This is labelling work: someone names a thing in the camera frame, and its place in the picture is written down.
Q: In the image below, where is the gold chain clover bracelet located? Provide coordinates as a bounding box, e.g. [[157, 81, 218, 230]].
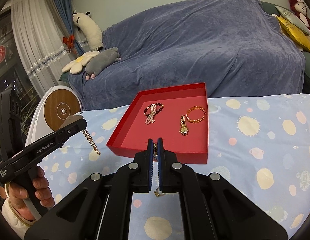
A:
[[81, 129, 101, 156]]

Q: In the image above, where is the gold wristwatch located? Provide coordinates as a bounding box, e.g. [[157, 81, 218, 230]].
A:
[[179, 115, 189, 136]]

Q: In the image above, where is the white pearl bracelet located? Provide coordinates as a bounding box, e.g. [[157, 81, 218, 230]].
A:
[[145, 103, 158, 125]]

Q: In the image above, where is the black bead bracelet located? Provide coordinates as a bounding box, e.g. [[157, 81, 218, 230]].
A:
[[144, 102, 165, 118]]

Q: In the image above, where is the gold chain cuff bangle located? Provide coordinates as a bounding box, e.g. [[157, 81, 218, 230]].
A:
[[185, 106, 207, 124]]

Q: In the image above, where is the person's left hand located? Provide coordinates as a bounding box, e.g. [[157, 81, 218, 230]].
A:
[[0, 166, 55, 222]]

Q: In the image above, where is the brown notebook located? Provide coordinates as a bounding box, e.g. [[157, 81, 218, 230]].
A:
[[60, 115, 83, 128]]

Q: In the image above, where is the round wooden white device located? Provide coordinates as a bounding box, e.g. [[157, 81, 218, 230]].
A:
[[25, 85, 82, 145]]

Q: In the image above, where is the red shallow cardboard box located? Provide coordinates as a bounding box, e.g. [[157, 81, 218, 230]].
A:
[[107, 83, 209, 164]]

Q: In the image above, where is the white daisy flower cushion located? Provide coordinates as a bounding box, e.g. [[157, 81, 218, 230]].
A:
[[62, 51, 100, 74]]

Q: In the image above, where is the gold bangle on wrist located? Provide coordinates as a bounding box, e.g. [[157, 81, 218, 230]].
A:
[[4, 183, 33, 226]]

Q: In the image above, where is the grey plush toy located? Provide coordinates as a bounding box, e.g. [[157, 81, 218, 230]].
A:
[[85, 47, 120, 80]]

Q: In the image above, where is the white sheer curtain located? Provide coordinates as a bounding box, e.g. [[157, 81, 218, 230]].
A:
[[11, 0, 74, 97]]

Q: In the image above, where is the red curtain bow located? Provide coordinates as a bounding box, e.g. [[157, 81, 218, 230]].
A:
[[62, 35, 77, 54]]

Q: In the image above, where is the white alpaca plush toy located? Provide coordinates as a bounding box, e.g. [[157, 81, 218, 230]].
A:
[[73, 11, 103, 51]]

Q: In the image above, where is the light blue patterned tablecloth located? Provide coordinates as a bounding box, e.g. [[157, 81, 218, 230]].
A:
[[40, 94, 310, 237]]

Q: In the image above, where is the blue-grey sofa throw blanket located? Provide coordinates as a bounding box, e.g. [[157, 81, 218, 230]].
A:
[[68, 0, 305, 110]]

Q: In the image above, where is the blue drape curtain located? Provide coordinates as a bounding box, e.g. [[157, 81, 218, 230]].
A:
[[46, 0, 84, 56]]

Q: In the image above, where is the green sofa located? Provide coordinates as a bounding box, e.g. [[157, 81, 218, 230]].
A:
[[261, 2, 310, 94]]

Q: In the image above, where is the gold satin pillow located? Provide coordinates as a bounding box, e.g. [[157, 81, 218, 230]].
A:
[[276, 16, 310, 52]]

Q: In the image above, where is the silver grey pillow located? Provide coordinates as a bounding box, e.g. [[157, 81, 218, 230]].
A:
[[275, 5, 310, 35]]

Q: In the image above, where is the red monkey plush toy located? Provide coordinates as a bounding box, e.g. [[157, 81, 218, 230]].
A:
[[288, 0, 310, 31]]

